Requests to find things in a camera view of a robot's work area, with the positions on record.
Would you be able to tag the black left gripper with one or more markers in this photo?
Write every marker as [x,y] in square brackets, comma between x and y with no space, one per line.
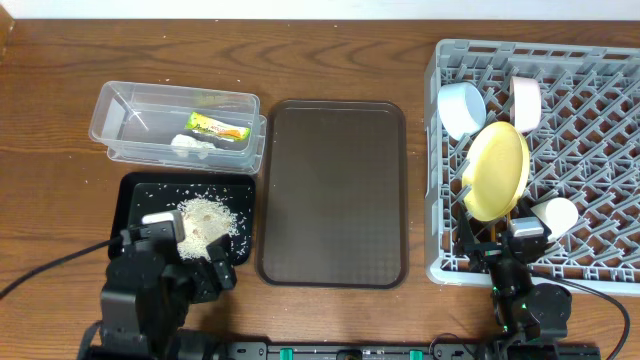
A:
[224,263]

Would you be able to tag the light blue bowl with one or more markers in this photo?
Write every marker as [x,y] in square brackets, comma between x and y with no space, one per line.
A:
[461,109]

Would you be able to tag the yellow plate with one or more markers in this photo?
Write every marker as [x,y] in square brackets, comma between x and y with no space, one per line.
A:
[498,170]

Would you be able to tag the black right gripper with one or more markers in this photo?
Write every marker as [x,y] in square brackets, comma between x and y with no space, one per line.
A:
[491,251]

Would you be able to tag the white green cup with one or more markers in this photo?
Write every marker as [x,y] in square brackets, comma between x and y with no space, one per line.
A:
[558,214]

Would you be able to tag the green orange snack wrapper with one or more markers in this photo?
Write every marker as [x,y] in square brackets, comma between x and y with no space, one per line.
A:
[202,124]

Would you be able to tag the dark brown serving tray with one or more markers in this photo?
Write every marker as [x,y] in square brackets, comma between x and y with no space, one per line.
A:
[335,196]

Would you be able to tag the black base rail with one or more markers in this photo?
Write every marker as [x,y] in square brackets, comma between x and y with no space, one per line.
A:
[326,351]

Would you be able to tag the pink white bowl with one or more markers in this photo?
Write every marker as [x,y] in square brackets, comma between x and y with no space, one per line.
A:
[526,109]

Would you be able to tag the pile of rice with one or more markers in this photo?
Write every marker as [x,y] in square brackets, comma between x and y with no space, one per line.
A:
[209,211]

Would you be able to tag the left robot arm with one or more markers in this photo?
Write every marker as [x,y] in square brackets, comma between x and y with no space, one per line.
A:
[185,344]

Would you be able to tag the clear plastic waste bin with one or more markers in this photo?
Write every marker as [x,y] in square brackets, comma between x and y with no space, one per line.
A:
[138,121]

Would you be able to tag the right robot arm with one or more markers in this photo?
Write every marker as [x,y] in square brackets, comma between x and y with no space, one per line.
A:
[533,316]

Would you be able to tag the black plastic waste tray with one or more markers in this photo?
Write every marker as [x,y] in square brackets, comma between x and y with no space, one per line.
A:
[143,193]

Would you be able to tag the grey dishwasher rack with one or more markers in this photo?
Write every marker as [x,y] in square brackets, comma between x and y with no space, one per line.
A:
[585,149]

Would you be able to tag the nut shell scraps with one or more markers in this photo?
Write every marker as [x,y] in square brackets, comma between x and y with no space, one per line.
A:
[197,225]

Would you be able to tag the white tissue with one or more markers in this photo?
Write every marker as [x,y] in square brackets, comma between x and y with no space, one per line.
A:
[184,146]

